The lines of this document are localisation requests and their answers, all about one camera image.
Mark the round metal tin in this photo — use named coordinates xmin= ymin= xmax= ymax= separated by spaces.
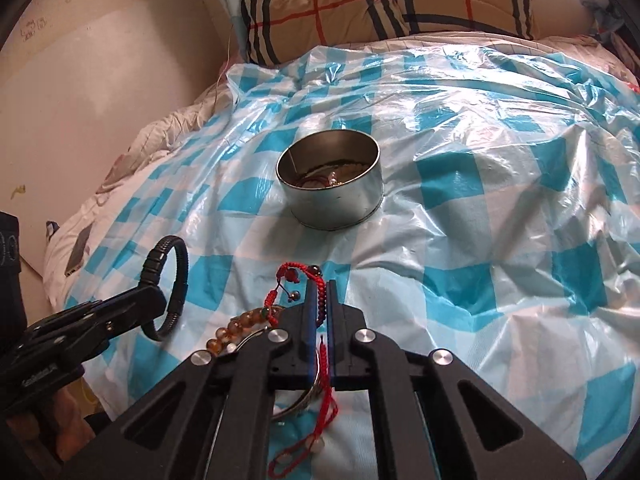
xmin=276 ymin=130 xmax=385 ymax=231

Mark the blue checked plastic sheet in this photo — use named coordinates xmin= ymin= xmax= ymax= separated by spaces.
xmin=62 ymin=42 xmax=640 ymax=480

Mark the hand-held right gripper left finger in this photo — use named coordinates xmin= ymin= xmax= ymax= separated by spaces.
xmin=60 ymin=282 xmax=323 ymax=480

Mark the person's left hand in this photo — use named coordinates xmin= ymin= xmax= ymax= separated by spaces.
xmin=10 ymin=385 xmax=98 ymax=461

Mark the thin white cable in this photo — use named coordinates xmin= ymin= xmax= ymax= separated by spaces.
xmin=212 ymin=12 xmax=237 ymax=111

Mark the amber bead bracelet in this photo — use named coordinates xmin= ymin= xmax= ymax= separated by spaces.
xmin=206 ymin=306 xmax=282 ymax=359

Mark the silver bangle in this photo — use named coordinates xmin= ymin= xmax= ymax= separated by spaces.
xmin=227 ymin=327 xmax=328 ymax=423

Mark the black box with round dials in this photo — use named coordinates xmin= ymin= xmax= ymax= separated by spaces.
xmin=0 ymin=212 xmax=22 ymax=287

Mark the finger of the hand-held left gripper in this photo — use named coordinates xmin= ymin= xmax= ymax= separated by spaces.
xmin=10 ymin=321 xmax=128 ymax=363
xmin=25 ymin=285 xmax=169 ymax=338

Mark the dark red bracelet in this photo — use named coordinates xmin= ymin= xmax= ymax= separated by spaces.
xmin=292 ymin=170 xmax=346 ymax=190

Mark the black leather bracelet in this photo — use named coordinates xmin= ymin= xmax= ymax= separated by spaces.
xmin=141 ymin=236 xmax=190 ymax=343

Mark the red string bracelet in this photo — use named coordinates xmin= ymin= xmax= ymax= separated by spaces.
xmin=267 ymin=261 xmax=342 ymax=479

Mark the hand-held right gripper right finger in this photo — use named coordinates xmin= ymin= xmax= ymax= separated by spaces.
xmin=327 ymin=280 xmax=586 ymax=480

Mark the grey smartphone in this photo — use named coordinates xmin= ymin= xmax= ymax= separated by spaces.
xmin=64 ymin=222 xmax=94 ymax=279

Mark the plaid pillow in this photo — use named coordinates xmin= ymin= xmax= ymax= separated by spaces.
xmin=355 ymin=0 xmax=536 ymax=41
xmin=240 ymin=0 xmax=411 ymax=66

